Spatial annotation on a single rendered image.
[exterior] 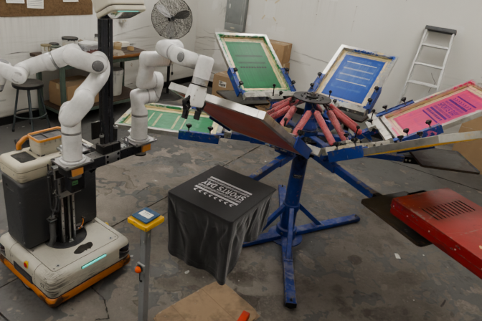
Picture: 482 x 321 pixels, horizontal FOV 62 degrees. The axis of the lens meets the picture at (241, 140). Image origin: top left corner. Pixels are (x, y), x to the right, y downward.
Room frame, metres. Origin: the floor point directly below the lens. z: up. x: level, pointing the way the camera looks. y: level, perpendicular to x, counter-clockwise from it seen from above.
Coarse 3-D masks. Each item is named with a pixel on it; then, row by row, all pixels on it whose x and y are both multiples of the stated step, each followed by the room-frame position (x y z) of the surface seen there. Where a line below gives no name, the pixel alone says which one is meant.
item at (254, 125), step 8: (232, 112) 1.90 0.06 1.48; (240, 120) 2.03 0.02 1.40; (248, 120) 1.92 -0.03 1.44; (256, 120) 1.83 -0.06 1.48; (248, 128) 2.18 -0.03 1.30; (256, 128) 2.06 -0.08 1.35; (264, 128) 1.95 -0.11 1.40; (264, 136) 2.22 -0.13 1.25; (272, 136) 2.09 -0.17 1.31; (280, 144) 2.24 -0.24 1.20; (296, 152) 2.27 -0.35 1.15
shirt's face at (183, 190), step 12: (216, 168) 2.30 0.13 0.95; (228, 168) 2.33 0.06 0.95; (192, 180) 2.11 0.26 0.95; (228, 180) 2.17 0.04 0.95; (240, 180) 2.19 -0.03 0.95; (252, 180) 2.21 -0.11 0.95; (180, 192) 1.96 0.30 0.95; (192, 192) 1.98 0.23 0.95; (252, 192) 2.06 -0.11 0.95; (264, 192) 2.08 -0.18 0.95; (204, 204) 1.87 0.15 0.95; (216, 204) 1.88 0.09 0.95; (240, 204) 1.91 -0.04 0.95; (252, 204) 1.93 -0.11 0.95; (228, 216) 1.78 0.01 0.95
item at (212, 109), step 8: (184, 96) 2.05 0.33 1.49; (208, 104) 1.97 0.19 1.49; (208, 112) 2.26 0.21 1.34; (216, 112) 2.13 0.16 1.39; (224, 112) 2.01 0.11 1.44; (224, 120) 2.30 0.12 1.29; (232, 120) 2.15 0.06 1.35; (232, 128) 2.48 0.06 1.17; (240, 128) 2.32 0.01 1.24; (256, 136) 2.36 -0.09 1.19
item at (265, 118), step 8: (176, 88) 2.00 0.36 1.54; (184, 88) 1.99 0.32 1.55; (208, 96) 1.91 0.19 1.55; (216, 96) 1.89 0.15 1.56; (216, 104) 1.87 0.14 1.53; (224, 104) 1.85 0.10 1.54; (232, 104) 1.83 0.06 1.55; (240, 104) 1.82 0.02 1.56; (240, 112) 1.81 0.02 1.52; (248, 112) 1.78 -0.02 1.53; (256, 112) 1.76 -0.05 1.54; (264, 112) 1.75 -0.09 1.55; (264, 120) 1.74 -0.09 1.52; (272, 120) 1.81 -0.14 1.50; (272, 128) 1.85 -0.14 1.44; (280, 128) 1.91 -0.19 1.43; (248, 136) 2.52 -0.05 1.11; (280, 136) 1.96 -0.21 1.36; (288, 136) 2.01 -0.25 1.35; (272, 144) 2.40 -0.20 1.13; (288, 144) 2.11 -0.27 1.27
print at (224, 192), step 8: (200, 184) 2.08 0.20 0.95; (208, 184) 2.09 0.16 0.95; (216, 184) 2.10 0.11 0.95; (224, 184) 2.11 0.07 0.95; (200, 192) 1.99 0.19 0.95; (208, 192) 2.00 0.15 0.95; (216, 192) 2.01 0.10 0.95; (224, 192) 2.02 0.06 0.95; (232, 192) 2.03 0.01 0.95; (240, 192) 2.04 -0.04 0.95; (248, 192) 2.06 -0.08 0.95; (224, 200) 1.93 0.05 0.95; (232, 200) 1.95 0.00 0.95; (240, 200) 1.96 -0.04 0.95
